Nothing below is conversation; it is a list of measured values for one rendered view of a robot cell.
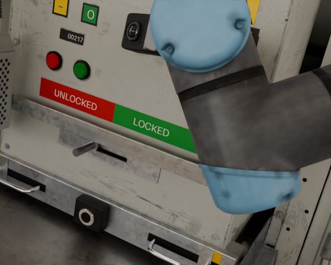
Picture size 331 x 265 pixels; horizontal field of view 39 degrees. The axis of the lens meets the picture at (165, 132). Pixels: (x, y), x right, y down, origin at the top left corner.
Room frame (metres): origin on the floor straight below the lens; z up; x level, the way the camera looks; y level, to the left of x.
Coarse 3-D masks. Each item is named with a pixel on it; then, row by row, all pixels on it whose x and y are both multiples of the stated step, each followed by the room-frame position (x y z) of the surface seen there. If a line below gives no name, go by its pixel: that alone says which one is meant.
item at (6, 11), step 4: (4, 0) 1.02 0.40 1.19; (8, 0) 1.03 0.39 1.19; (4, 4) 1.02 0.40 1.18; (8, 4) 1.03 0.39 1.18; (4, 8) 1.02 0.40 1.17; (8, 8) 1.03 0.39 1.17; (4, 12) 1.02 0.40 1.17; (8, 12) 1.03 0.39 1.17; (4, 16) 1.02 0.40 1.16; (8, 16) 1.03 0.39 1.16; (4, 20) 1.02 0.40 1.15; (8, 20) 1.03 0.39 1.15; (4, 24) 1.02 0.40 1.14; (8, 24) 1.03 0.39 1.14; (4, 28) 1.02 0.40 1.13; (8, 28) 1.03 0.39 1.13; (0, 132) 1.03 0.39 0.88; (0, 136) 1.03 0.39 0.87; (0, 140) 1.03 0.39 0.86
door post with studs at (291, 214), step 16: (304, 176) 0.82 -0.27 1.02; (320, 176) 0.81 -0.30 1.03; (304, 192) 0.81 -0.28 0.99; (288, 208) 0.82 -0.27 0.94; (304, 208) 0.81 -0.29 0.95; (272, 224) 0.83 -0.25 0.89; (288, 224) 0.82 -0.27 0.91; (304, 224) 0.81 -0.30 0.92; (272, 240) 0.83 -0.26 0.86; (288, 240) 0.81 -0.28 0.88; (288, 256) 0.81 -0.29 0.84
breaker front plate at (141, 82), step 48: (48, 0) 0.81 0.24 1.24; (96, 0) 0.78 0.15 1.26; (144, 0) 0.74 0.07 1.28; (288, 0) 0.66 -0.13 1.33; (48, 48) 0.81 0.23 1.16; (96, 48) 0.77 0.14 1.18; (96, 96) 0.77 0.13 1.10; (144, 96) 0.73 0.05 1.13; (48, 144) 0.80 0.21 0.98; (96, 192) 0.75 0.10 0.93; (144, 192) 0.72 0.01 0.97; (192, 192) 0.69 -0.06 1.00
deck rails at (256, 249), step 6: (270, 216) 0.82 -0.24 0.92; (264, 228) 0.78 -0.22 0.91; (258, 234) 0.75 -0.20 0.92; (264, 234) 0.80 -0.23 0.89; (246, 240) 0.82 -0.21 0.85; (252, 240) 0.83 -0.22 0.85; (258, 240) 0.75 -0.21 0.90; (252, 246) 0.70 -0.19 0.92; (258, 246) 0.77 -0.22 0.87; (264, 246) 0.82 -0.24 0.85; (252, 252) 0.72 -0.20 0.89; (258, 252) 0.79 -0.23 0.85; (246, 258) 0.67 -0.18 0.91; (252, 258) 0.74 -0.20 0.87; (240, 264) 0.64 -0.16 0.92; (246, 264) 0.69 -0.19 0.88; (252, 264) 0.75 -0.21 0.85
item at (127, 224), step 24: (24, 168) 0.80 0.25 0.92; (48, 192) 0.78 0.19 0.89; (72, 192) 0.76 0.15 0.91; (120, 216) 0.72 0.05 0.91; (144, 216) 0.71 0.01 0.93; (144, 240) 0.70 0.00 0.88; (168, 240) 0.68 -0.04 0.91; (192, 240) 0.67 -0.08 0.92; (192, 264) 0.66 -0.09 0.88; (216, 264) 0.65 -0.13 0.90
